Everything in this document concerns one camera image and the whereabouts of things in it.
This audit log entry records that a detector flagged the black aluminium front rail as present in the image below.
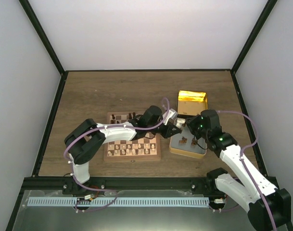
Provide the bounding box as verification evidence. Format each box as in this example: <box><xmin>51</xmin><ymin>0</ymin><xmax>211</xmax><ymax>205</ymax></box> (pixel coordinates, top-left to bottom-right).
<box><xmin>22</xmin><ymin>177</ymin><xmax>221</xmax><ymax>195</ymax></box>

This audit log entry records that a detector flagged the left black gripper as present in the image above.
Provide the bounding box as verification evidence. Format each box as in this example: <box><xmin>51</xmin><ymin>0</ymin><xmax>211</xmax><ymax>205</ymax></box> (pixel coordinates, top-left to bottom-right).
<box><xmin>147</xmin><ymin>121</ymin><xmax>181</xmax><ymax>139</ymax></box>

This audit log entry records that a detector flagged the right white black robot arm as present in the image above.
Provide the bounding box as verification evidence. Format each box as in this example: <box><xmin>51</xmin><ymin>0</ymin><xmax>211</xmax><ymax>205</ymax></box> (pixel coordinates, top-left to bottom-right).
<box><xmin>185</xmin><ymin>110</ymin><xmax>291</xmax><ymax>231</ymax></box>

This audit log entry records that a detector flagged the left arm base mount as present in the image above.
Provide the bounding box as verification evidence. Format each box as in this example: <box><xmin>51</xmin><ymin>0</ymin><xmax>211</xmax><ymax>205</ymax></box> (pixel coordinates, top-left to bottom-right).
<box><xmin>62</xmin><ymin>177</ymin><xmax>106</xmax><ymax>195</ymax></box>

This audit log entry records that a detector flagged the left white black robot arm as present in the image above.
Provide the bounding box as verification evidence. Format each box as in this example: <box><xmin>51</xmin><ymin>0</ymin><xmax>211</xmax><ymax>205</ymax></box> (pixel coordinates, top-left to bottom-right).
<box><xmin>64</xmin><ymin>105</ymin><xmax>182</xmax><ymax>194</ymax></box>

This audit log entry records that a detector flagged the gold tin lid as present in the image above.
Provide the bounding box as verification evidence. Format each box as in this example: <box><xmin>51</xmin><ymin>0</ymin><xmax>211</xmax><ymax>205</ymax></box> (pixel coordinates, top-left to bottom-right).
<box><xmin>177</xmin><ymin>90</ymin><xmax>208</xmax><ymax>116</ymax></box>

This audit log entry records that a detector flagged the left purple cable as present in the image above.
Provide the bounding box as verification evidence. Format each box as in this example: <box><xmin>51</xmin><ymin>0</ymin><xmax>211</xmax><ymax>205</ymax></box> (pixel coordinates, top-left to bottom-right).
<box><xmin>64</xmin><ymin>97</ymin><xmax>171</xmax><ymax>191</ymax></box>

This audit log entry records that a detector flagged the gold tin box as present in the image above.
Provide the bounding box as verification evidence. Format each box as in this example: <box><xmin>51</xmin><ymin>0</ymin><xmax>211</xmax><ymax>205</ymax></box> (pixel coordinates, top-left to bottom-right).
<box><xmin>169</xmin><ymin>118</ymin><xmax>207</xmax><ymax>159</ymax></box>

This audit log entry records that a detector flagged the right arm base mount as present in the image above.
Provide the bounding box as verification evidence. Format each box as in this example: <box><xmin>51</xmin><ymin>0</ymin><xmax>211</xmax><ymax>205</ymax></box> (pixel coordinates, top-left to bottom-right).
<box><xmin>191</xmin><ymin>177</ymin><xmax>236</xmax><ymax>195</ymax></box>

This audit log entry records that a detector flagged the black enclosure frame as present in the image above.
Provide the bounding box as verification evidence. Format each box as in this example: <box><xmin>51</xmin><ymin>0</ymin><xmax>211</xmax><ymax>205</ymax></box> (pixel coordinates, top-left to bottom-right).
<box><xmin>6</xmin><ymin>0</ymin><xmax>279</xmax><ymax>231</ymax></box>

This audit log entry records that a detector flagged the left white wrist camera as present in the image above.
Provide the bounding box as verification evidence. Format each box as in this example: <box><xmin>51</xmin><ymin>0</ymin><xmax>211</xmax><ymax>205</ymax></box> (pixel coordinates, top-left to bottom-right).
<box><xmin>163</xmin><ymin>108</ymin><xmax>178</xmax><ymax>125</ymax></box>

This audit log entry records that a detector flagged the light blue slotted cable duct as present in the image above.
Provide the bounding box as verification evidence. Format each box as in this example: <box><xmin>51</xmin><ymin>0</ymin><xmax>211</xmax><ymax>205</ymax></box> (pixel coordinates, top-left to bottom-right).
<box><xmin>27</xmin><ymin>197</ymin><xmax>209</xmax><ymax>207</ymax></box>

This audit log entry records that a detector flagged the wooden chess board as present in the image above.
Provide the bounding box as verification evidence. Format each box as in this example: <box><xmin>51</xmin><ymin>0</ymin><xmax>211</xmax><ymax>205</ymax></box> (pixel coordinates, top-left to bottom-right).
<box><xmin>103</xmin><ymin>112</ymin><xmax>162</xmax><ymax>162</ymax></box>

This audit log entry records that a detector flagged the row of white chess pieces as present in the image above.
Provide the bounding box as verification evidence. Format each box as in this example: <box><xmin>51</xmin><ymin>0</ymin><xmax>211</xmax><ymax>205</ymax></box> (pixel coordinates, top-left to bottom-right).
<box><xmin>107</xmin><ymin>143</ymin><xmax>158</xmax><ymax>157</ymax></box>

